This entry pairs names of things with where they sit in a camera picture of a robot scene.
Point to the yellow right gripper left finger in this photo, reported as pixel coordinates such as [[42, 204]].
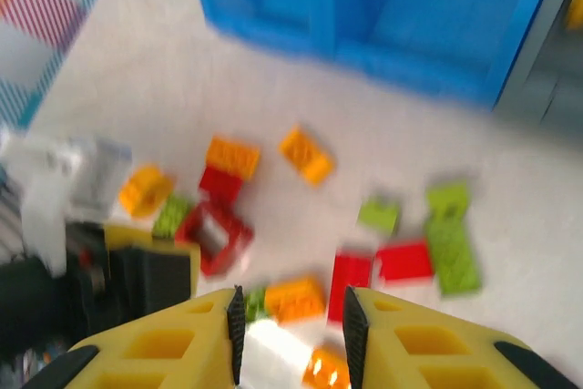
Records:
[[205, 316]]

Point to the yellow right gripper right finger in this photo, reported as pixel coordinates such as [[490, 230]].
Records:
[[387, 320]]

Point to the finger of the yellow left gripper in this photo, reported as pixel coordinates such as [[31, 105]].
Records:
[[150, 270]]

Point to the green lego brick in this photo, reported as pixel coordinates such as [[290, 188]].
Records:
[[256, 304], [172, 216], [378, 218]]

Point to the red lego brick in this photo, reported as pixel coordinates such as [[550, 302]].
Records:
[[350, 279], [405, 261], [221, 186]]

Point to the red lego window frame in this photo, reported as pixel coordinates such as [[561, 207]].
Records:
[[189, 227]]

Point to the yellow-orange lego brick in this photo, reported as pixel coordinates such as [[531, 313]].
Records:
[[305, 154], [325, 368], [232, 156], [293, 300], [146, 188]]

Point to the long green lego ramp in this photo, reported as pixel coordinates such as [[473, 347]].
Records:
[[453, 248]]

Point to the grey plastic bin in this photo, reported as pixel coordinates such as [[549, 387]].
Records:
[[546, 79]]

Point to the yellow lego window frame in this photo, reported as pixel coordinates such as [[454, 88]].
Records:
[[575, 13]]

